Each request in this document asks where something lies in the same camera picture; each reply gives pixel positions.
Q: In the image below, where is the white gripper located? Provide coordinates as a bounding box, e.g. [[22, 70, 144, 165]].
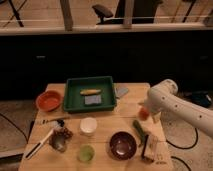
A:
[[139, 99, 161, 122]]

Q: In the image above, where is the red orange apple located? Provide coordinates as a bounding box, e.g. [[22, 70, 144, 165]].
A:
[[138, 108, 150, 121]]

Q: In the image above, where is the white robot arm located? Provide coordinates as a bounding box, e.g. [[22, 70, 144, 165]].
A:
[[140, 79, 213, 139]]

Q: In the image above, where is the white paper cup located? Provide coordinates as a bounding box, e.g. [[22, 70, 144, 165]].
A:
[[79, 117, 97, 136]]

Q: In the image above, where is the green cup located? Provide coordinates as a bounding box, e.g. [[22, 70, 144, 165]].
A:
[[78, 145, 95, 162]]

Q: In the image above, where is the metal measuring cup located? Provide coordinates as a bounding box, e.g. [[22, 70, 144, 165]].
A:
[[49, 134, 66, 153]]

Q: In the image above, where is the green cucumber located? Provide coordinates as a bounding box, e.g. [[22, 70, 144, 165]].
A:
[[133, 120, 145, 144]]

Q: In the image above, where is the grey cloth pad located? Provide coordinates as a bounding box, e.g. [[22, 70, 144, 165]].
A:
[[115, 86, 129, 98]]

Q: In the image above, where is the scrubbing brush with black edge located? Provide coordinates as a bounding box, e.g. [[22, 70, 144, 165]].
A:
[[141, 134, 158, 163]]

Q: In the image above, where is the dark purple bowl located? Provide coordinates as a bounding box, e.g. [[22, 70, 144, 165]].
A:
[[109, 131, 137, 160]]

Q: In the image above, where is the blue grey sponge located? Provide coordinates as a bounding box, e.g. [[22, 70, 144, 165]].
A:
[[84, 95, 101, 105]]

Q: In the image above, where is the yellow corn cob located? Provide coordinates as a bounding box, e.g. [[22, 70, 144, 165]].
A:
[[80, 89, 101, 96]]

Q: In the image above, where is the green plastic tray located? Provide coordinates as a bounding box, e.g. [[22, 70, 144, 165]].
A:
[[63, 76, 117, 113]]

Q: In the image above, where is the black office chair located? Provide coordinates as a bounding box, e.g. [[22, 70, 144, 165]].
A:
[[92, 0, 162, 25]]

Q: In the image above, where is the brown pine cone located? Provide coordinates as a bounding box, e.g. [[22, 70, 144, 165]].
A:
[[55, 127, 73, 139]]

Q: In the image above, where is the orange bowl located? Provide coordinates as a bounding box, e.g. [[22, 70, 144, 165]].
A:
[[35, 90, 62, 112]]

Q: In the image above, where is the metal fork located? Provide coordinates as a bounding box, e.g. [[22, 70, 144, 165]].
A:
[[35, 117, 70, 125]]

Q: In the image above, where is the black floor cable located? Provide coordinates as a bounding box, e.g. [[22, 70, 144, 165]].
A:
[[165, 126, 200, 150]]

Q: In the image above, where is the black handled knife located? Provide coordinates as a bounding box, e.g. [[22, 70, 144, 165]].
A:
[[25, 129, 54, 159]]

